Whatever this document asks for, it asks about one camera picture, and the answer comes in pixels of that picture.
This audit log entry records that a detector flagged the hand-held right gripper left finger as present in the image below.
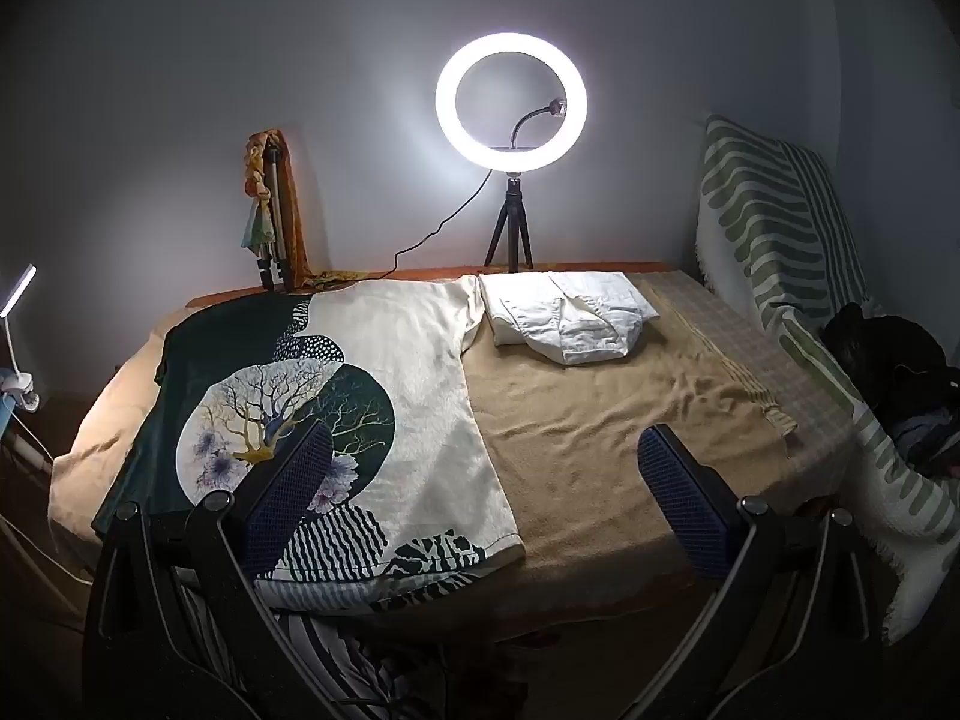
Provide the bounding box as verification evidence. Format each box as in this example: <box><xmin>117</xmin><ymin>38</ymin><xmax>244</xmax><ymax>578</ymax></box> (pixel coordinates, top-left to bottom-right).
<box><xmin>81</xmin><ymin>418</ymin><xmax>362</xmax><ymax>720</ymax></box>

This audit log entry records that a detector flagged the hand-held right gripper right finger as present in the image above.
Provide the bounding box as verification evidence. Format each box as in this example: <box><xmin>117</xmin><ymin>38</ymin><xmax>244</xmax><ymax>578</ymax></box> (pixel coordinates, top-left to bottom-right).
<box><xmin>637</xmin><ymin>424</ymin><xmax>886</xmax><ymax>720</ymax></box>

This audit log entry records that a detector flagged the tree print t-shirt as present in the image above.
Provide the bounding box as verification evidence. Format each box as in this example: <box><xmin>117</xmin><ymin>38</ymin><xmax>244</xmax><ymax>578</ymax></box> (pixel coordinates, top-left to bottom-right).
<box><xmin>90</xmin><ymin>274</ymin><xmax>526</xmax><ymax>612</ymax></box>

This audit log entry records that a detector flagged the beige blanket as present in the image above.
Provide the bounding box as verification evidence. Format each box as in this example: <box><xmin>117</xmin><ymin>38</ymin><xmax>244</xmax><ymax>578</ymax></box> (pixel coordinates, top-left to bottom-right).
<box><xmin>49</xmin><ymin>270</ymin><xmax>800</xmax><ymax>578</ymax></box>

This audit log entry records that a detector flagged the black white striped cloth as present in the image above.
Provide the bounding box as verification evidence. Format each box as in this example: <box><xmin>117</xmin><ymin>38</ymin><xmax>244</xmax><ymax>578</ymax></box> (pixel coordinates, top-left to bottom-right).
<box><xmin>180</xmin><ymin>585</ymin><xmax>451</xmax><ymax>720</ymax></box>

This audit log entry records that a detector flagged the folded white garment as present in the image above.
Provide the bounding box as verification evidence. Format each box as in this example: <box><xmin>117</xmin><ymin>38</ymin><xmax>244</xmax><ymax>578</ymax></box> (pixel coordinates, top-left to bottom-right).
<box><xmin>478</xmin><ymin>270</ymin><xmax>662</xmax><ymax>367</ymax></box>

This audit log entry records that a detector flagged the blue grey cloth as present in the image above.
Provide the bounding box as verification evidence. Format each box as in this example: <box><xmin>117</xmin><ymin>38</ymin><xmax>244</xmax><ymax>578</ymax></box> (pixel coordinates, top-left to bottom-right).
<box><xmin>889</xmin><ymin>409</ymin><xmax>960</xmax><ymax>477</ymax></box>

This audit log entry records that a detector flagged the orange patterned mattress cover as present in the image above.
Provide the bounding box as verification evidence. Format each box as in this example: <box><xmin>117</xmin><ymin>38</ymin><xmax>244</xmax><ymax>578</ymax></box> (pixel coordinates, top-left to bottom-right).
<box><xmin>187</xmin><ymin>261</ymin><xmax>676</xmax><ymax>308</ymax></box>

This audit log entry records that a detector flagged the folded silver tripod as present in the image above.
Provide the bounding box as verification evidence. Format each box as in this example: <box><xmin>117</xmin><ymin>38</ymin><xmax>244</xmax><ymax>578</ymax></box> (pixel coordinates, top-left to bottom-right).
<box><xmin>251</xmin><ymin>146</ymin><xmax>297</xmax><ymax>293</ymax></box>

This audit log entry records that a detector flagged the green striped white blanket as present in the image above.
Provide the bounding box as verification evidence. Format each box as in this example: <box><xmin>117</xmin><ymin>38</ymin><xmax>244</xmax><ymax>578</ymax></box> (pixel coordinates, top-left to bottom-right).
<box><xmin>694</xmin><ymin>115</ymin><xmax>960</xmax><ymax>646</ymax></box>

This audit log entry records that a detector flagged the orange cloth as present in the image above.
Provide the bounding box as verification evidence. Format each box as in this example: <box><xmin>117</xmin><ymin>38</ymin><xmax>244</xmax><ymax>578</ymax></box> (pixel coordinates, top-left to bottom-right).
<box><xmin>255</xmin><ymin>129</ymin><xmax>353</xmax><ymax>290</ymax></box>

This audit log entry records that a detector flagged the colourful knotted scarf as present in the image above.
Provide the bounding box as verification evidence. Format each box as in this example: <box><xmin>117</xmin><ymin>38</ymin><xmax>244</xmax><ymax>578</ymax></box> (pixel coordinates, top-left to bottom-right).
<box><xmin>238</xmin><ymin>131</ymin><xmax>275</xmax><ymax>252</ymax></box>

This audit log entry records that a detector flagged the black mini tripod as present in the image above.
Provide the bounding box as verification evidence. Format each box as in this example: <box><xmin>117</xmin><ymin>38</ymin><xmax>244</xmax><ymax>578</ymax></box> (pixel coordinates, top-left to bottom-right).
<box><xmin>484</xmin><ymin>169</ymin><xmax>535</xmax><ymax>272</ymax></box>

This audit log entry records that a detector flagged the white clip lamp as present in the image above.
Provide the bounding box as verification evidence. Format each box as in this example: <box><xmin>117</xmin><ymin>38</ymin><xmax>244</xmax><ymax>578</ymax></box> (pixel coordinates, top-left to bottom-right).
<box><xmin>0</xmin><ymin>264</ymin><xmax>40</xmax><ymax>413</ymax></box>

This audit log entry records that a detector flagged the black gooseneck phone holder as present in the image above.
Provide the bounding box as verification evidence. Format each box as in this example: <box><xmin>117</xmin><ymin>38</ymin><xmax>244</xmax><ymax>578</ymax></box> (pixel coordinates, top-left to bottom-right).
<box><xmin>511</xmin><ymin>96</ymin><xmax>565</xmax><ymax>151</ymax></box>

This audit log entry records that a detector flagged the white lamp cable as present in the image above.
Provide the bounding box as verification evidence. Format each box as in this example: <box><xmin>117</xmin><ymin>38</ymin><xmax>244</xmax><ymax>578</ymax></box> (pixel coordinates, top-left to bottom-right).
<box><xmin>0</xmin><ymin>405</ymin><xmax>91</xmax><ymax>616</ymax></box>

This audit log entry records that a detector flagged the black ring light cable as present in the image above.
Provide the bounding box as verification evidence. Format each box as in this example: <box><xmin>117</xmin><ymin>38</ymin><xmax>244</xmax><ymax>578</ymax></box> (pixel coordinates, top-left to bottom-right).
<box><xmin>379</xmin><ymin>169</ymin><xmax>494</xmax><ymax>282</ymax></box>

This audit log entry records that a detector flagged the white ring light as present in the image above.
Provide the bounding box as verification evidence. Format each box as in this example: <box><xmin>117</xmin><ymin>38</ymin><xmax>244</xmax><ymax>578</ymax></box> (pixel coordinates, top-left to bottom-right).
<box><xmin>435</xmin><ymin>31</ymin><xmax>590</xmax><ymax>172</ymax></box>

